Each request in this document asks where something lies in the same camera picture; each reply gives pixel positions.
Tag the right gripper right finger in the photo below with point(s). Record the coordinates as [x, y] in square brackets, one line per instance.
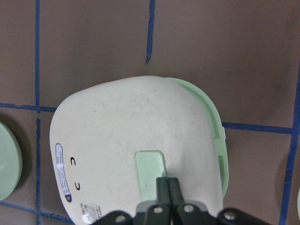
[194, 213]

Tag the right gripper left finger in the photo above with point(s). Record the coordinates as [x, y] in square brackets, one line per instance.
[152, 212]

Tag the white rice cooker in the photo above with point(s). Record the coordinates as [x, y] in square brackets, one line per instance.
[109, 143]

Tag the right green plate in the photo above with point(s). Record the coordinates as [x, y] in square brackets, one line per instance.
[11, 162]

